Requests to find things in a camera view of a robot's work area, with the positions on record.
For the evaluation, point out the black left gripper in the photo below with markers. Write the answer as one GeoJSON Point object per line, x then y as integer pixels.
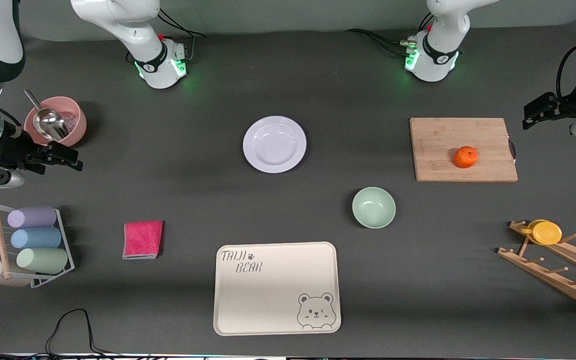
{"type": "Point", "coordinates": [566, 106]}

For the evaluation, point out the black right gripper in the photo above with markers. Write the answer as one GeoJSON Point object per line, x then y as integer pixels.
{"type": "Point", "coordinates": [16, 150]}

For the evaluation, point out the orange fruit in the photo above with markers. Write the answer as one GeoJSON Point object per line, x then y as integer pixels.
{"type": "Point", "coordinates": [465, 157]}

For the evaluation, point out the white ribbed plate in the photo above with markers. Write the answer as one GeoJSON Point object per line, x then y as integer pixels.
{"type": "Point", "coordinates": [274, 144]}

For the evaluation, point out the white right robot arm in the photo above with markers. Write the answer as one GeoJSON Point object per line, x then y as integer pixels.
{"type": "Point", "coordinates": [133, 30]}

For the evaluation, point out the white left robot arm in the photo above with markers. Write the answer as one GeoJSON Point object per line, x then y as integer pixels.
{"type": "Point", "coordinates": [438, 45]}

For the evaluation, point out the pink bowl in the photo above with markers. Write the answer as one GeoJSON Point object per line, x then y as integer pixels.
{"type": "Point", "coordinates": [75, 135]}

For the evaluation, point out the metal scoop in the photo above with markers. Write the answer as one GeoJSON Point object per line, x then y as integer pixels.
{"type": "Point", "coordinates": [50, 122]}

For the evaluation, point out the pale purple granules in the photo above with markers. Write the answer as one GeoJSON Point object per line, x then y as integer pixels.
{"type": "Point", "coordinates": [71, 122]}

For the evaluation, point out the purple cup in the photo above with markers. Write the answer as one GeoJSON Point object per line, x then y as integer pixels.
{"type": "Point", "coordinates": [32, 217]}

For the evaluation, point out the blue cup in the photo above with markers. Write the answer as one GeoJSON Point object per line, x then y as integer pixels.
{"type": "Point", "coordinates": [35, 238]}

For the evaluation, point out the green cup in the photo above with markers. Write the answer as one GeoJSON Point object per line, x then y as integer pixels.
{"type": "Point", "coordinates": [43, 260]}

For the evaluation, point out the wooden cutting board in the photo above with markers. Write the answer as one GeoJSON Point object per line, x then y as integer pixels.
{"type": "Point", "coordinates": [443, 145]}

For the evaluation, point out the pink folded cloth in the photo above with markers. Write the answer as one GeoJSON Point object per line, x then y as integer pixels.
{"type": "Point", "coordinates": [142, 239]}

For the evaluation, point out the wooden dish rack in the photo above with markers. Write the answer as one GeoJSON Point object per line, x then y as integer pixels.
{"type": "Point", "coordinates": [553, 275]}

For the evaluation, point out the pale green bowl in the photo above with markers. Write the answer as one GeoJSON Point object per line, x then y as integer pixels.
{"type": "Point", "coordinates": [373, 207]}

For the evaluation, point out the beige bear print tray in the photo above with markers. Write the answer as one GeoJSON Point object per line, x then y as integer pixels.
{"type": "Point", "coordinates": [273, 295]}

